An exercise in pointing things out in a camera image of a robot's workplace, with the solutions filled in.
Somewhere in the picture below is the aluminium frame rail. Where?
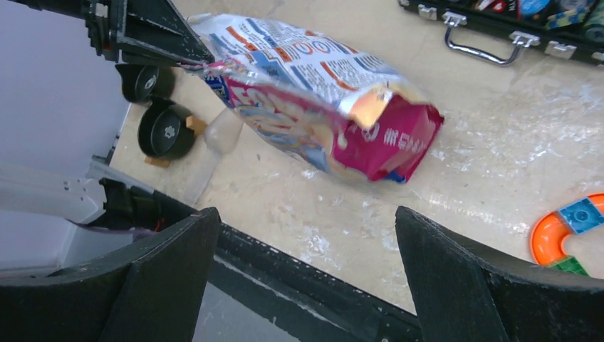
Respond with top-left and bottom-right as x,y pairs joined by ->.
85,108 -> 426,342

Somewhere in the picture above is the black pet bowl fish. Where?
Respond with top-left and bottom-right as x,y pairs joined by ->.
115,63 -> 176,103

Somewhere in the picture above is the pet food bag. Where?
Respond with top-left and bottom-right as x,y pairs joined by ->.
187,14 -> 444,183

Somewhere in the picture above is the orange curved toy track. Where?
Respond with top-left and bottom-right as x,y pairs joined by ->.
529,192 -> 603,276

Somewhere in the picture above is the clear plastic scoop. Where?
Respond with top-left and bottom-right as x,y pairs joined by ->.
183,108 -> 243,204

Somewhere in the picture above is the black poker chip case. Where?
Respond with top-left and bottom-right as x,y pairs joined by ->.
398,0 -> 603,66

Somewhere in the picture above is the black pet bowl paw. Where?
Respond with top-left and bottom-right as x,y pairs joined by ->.
137,96 -> 207,168

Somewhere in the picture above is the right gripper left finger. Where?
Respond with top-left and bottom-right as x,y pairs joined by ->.
1,208 -> 221,341

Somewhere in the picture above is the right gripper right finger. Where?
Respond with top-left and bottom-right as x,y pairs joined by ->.
395,207 -> 603,341

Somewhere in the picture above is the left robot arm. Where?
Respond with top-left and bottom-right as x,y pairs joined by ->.
1,1 -> 213,236

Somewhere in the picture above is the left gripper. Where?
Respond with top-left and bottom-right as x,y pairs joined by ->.
11,0 -> 214,66

